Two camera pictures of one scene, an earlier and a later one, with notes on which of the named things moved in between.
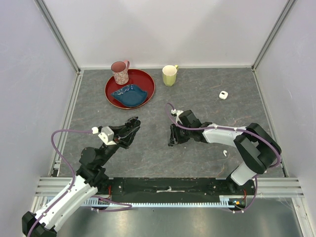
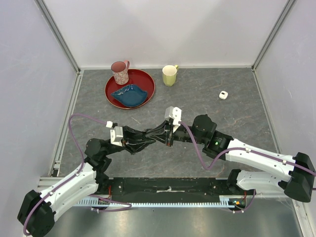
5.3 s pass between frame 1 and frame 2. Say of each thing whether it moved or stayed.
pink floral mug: stayed
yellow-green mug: stayed
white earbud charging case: stayed
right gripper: moved
